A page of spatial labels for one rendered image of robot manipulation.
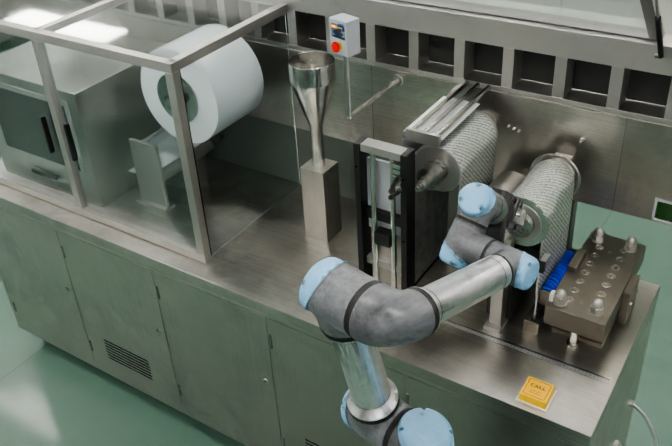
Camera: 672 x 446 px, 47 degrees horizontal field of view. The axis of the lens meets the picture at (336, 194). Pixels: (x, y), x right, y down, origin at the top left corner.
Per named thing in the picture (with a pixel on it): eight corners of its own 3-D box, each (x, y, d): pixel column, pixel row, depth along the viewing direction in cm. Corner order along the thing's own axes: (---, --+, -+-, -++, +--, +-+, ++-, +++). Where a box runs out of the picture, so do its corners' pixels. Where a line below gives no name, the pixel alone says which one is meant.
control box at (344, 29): (326, 53, 215) (324, 18, 209) (344, 46, 218) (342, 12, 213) (343, 60, 210) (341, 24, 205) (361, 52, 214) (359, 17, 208)
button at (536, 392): (518, 399, 199) (518, 392, 198) (528, 381, 204) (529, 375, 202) (544, 410, 196) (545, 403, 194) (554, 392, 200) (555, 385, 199)
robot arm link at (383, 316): (400, 321, 130) (547, 246, 164) (352, 294, 137) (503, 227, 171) (391, 378, 135) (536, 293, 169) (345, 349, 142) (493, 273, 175)
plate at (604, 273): (543, 322, 212) (545, 305, 209) (589, 246, 240) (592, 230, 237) (602, 342, 205) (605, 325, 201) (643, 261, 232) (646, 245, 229)
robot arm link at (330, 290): (391, 468, 172) (342, 312, 137) (342, 432, 181) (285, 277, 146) (424, 429, 178) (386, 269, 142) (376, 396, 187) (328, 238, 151)
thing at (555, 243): (535, 295, 214) (541, 241, 204) (564, 250, 231) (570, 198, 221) (536, 296, 214) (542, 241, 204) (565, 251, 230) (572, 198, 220)
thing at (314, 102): (295, 237, 264) (280, 82, 234) (318, 217, 274) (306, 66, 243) (329, 249, 257) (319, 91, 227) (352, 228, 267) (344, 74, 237)
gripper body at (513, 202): (526, 201, 192) (514, 192, 182) (515, 234, 192) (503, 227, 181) (497, 193, 196) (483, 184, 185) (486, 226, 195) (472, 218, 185)
